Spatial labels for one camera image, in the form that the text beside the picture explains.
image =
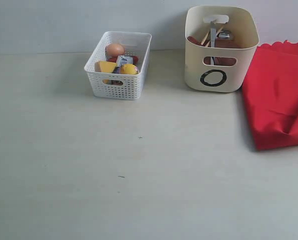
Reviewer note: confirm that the blue white milk carton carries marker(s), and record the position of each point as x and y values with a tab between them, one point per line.
122	60

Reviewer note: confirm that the stainless steel cup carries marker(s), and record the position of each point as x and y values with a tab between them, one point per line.
225	34

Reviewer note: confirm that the white perforated plastic basket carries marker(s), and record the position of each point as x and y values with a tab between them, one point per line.
136	44

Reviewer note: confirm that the wooden chopstick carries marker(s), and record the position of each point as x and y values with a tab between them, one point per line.
213	36
206	40

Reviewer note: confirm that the cream plastic bin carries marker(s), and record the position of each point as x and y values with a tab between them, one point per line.
216	78

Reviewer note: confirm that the red table cloth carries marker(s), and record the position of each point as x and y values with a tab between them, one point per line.
270	94

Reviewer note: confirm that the yellow lemon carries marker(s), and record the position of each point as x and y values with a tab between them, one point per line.
129	69

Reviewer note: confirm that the brown egg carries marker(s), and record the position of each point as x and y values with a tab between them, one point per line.
114	50

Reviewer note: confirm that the yellow cheese wedge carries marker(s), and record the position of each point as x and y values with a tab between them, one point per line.
105	66

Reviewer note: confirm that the silver table knife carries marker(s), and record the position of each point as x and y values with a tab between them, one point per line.
213	33

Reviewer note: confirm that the brown wooden plate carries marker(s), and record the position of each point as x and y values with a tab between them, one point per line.
222	61

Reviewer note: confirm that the dark wooden spoon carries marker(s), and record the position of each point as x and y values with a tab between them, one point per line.
194	41

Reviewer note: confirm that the red sausage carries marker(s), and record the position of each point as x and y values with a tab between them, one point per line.
114	59

